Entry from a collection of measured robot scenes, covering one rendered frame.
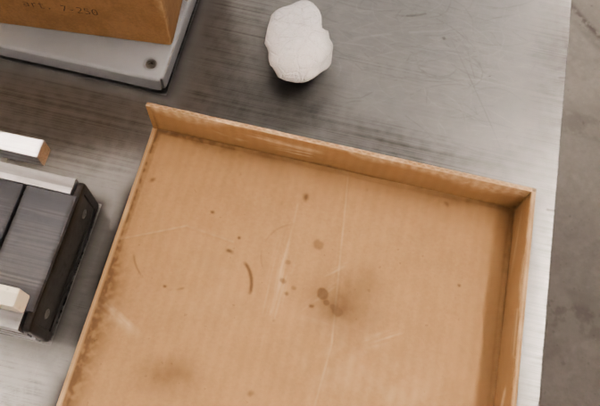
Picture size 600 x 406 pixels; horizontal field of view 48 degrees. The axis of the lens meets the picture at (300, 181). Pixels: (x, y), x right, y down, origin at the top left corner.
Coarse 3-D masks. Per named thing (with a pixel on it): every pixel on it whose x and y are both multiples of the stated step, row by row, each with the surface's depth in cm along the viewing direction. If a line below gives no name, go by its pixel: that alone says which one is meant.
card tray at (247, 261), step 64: (192, 128) 53; (256, 128) 51; (192, 192) 52; (256, 192) 53; (320, 192) 53; (384, 192) 53; (448, 192) 53; (512, 192) 50; (128, 256) 50; (192, 256) 50; (256, 256) 51; (320, 256) 51; (384, 256) 51; (448, 256) 51; (512, 256) 51; (128, 320) 48; (192, 320) 49; (256, 320) 49; (320, 320) 49; (384, 320) 49; (448, 320) 49; (512, 320) 47; (64, 384) 46; (128, 384) 47; (192, 384) 47; (256, 384) 47; (320, 384) 47; (384, 384) 47; (448, 384) 48; (512, 384) 44
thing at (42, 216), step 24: (0, 192) 47; (24, 192) 47; (48, 192) 47; (0, 216) 46; (24, 216) 46; (48, 216) 46; (0, 240) 45; (24, 240) 45; (48, 240) 46; (0, 264) 45; (24, 264) 45; (48, 264) 45; (24, 288) 44
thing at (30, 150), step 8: (0, 136) 39; (8, 136) 39; (16, 136) 39; (24, 136) 40; (0, 144) 39; (8, 144) 39; (16, 144) 39; (24, 144) 39; (32, 144) 39; (40, 144) 39; (0, 152) 40; (8, 152) 39; (16, 152) 39; (24, 152) 39; (32, 152) 39; (40, 152) 39; (48, 152) 40; (16, 160) 40; (24, 160) 40; (32, 160) 40; (40, 160) 40
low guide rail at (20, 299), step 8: (0, 288) 41; (8, 288) 41; (16, 288) 41; (0, 296) 40; (8, 296) 41; (16, 296) 41; (24, 296) 42; (0, 304) 40; (8, 304) 40; (16, 304) 41; (24, 304) 42
